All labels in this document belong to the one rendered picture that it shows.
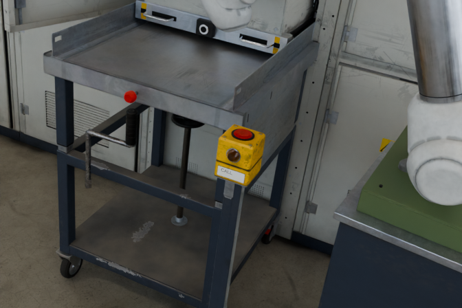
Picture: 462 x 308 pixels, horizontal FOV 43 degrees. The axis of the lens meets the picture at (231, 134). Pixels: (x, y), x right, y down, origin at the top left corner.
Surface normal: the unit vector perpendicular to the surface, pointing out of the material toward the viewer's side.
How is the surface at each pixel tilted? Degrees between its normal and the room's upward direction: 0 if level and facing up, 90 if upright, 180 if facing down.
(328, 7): 90
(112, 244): 0
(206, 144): 90
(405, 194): 4
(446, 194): 99
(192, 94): 0
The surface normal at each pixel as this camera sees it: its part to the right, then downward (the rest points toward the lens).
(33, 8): 0.76, 0.39
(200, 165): -0.40, 0.40
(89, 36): 0.91, 0.29
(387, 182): 0.10, -0.84
